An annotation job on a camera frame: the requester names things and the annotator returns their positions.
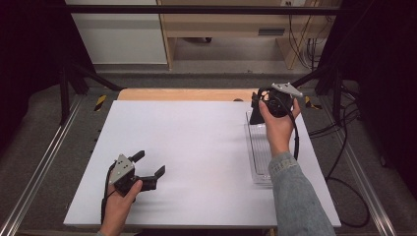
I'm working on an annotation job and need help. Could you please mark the black curtain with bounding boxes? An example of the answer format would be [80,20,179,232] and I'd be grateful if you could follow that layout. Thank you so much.
[319,0,417,185]
[0,0,96,155]

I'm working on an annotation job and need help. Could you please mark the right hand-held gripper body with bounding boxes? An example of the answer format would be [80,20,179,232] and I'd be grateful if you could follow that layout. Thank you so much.
[257,82,304,119]

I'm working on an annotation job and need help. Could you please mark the black floor cables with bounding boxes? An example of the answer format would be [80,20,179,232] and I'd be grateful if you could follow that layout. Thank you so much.
[308,82,372,229]

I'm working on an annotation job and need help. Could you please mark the person's right hand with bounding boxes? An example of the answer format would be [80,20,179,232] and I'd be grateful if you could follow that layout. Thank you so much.
[258,97,302,157]

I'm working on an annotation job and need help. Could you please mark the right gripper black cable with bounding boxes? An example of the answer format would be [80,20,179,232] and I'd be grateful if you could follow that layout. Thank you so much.
[274,93,301,161]

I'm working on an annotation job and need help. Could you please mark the white power socket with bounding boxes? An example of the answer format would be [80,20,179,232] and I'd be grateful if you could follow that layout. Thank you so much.
[280,0,308,8]

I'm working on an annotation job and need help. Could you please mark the aluminium rail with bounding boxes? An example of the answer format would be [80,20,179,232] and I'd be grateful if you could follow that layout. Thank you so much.
[340,141,398,236]
[0,94,83,236]

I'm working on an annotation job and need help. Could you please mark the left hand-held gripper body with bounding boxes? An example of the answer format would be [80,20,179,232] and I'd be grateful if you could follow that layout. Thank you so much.
[108,153,144,198]

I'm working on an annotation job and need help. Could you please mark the black horizontal bar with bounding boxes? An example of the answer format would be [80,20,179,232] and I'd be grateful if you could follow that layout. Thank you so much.
[65,4,362,16]

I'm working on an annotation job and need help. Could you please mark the light wooden desk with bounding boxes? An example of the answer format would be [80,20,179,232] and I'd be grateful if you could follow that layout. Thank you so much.
[156,0,342,71]

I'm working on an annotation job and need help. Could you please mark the yellow black tape strip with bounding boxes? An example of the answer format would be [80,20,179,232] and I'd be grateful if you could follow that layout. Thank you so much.
[304,95,324,111]
[93,93,108,112]

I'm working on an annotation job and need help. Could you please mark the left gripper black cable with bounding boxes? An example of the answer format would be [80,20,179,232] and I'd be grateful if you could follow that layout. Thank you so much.
[100,160,119,224]

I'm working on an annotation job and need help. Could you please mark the black metal stand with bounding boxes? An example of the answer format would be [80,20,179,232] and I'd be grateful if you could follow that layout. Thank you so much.
[58,60,124,126]
[289,63,343,123]

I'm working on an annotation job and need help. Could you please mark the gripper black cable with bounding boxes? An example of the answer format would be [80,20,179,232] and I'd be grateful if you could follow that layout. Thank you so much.
[274,93,301,161]
[100,160,119,224]

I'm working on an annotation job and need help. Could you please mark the person's left hand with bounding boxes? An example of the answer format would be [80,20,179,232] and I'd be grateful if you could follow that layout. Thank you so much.
[99,179,145,230]

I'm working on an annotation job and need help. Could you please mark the black hanging cables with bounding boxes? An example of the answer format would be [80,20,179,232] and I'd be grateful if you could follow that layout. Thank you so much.
[287,14,327,72]

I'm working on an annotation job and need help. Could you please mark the white cabinet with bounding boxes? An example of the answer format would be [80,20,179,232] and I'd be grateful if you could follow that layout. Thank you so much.
[64,0,168,66]

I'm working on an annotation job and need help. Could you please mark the clear plastic tray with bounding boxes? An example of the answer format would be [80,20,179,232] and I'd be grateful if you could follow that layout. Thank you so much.
[245,110,298,189]

